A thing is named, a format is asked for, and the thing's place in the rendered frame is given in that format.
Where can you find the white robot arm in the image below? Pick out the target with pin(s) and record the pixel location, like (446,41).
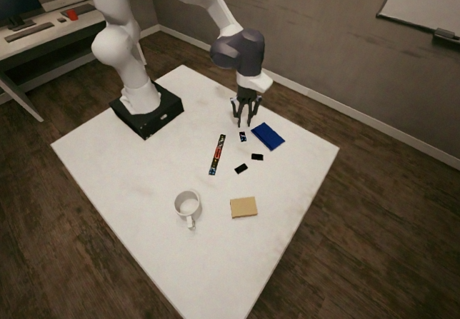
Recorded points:
(243,51)

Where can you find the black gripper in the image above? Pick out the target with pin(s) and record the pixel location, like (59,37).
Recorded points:
(245,96)

